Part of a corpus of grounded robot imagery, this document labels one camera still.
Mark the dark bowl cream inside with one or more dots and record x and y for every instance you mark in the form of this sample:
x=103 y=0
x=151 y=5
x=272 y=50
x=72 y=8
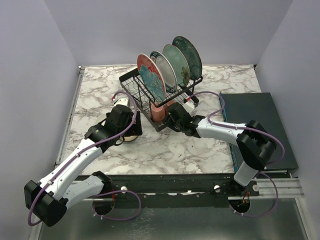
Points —
x=128 y=138

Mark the light blue floral plate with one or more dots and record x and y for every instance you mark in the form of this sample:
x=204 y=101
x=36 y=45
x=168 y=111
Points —
x=178 y=63

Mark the black wire dish rack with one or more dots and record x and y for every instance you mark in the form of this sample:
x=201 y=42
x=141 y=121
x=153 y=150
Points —
x=132 y=83

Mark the plain pink mug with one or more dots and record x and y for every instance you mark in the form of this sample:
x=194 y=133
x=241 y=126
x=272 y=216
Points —
x=157 y=113

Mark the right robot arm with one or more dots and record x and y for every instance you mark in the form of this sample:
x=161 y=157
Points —
x=255 y=145

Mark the blue network switch box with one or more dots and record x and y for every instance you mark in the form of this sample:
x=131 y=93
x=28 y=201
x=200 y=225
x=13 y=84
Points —
x=241 y=108

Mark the white small bowl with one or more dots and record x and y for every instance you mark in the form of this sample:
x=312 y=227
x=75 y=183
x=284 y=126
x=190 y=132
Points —
x=101 y=119

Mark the pink printed coffee mug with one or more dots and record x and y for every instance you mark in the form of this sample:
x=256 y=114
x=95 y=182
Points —
x=169 y=103

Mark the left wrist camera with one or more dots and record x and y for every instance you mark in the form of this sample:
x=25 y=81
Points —
x=121 y=101

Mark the red plate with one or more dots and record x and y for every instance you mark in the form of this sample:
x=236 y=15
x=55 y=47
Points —
x=152 y=77

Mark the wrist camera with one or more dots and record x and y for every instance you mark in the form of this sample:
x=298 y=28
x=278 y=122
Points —
x=188 y=105
x=121 y=101

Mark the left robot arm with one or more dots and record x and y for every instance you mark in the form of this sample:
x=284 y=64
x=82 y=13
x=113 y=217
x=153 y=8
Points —
x=51 y=197

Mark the white plate lettered rim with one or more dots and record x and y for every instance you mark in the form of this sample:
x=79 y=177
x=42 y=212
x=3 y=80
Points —
x=167 y=71

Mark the left aluminium rail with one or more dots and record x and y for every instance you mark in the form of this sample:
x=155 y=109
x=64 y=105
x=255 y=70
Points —
x=63 y=145

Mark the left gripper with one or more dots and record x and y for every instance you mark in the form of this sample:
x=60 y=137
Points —
x=135 y=129

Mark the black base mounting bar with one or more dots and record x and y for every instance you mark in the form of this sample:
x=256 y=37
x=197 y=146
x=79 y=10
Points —
x=178 y=190

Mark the blue ceramic plate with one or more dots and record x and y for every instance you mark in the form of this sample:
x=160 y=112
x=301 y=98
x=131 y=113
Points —
x=191 y=54

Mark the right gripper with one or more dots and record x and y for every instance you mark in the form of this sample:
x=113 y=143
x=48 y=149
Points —
x=168 y=121

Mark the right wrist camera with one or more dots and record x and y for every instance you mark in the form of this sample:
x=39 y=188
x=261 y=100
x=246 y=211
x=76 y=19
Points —
x=188 y=105

